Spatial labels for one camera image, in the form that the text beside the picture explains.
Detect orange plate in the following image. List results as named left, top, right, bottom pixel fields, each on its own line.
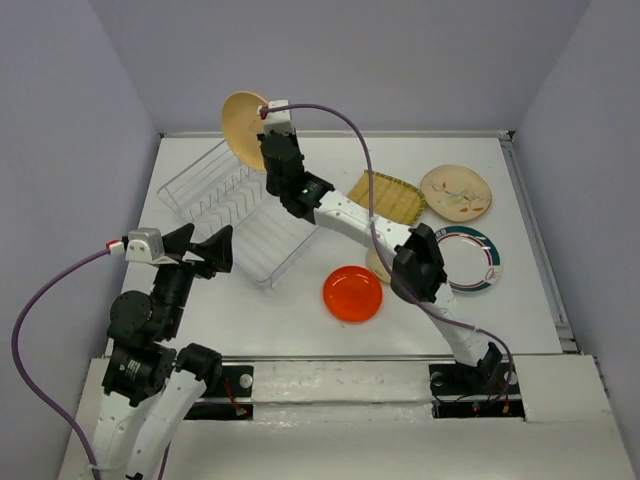
left=322, top=265, right=383, bottom=324

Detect tan round plate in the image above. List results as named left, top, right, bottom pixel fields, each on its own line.
left=221, top=91, right=268, bottom=173

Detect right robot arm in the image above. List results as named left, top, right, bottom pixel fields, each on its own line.
left=257, top=133, right=502, bottom=383

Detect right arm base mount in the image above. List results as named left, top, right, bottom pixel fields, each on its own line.
left=429, top=362, right=525, bottom=420

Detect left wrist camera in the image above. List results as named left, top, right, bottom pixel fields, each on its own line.
left=125, top=228, right=165, bottom=264

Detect white green-rimmed plate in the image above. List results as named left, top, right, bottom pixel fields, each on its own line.
left=435, top=225, right=502, bottom=293

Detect purple cable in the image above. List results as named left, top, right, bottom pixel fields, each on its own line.
left=259, top=102, right=516, bottom=404
left=10, top=240, right=171, bottom=480

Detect small cream plate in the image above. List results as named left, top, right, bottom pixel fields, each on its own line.
left=366, top=248, right=391, bottom=284

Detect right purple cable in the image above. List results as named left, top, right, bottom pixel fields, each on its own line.
left=259, top=102, right=516, bottom=404

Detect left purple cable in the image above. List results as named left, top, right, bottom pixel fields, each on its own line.
left=10, top=240, right=171, bottom=480

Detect woven bamboo tray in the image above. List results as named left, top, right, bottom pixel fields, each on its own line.
left=373, top=172, right=427, bottom=225

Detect white wire dish rack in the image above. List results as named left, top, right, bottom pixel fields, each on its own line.
left=157, top=141, right=320, bottom=289

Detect beige floral plate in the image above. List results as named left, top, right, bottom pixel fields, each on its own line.
left=420, top=164, right=492, bottom=223

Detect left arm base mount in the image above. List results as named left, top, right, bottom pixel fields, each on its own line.
left=185, top=364, right=254, bottom=421

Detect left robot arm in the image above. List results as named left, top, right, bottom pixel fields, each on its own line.
left=89, top=223, right=233, bottom=479

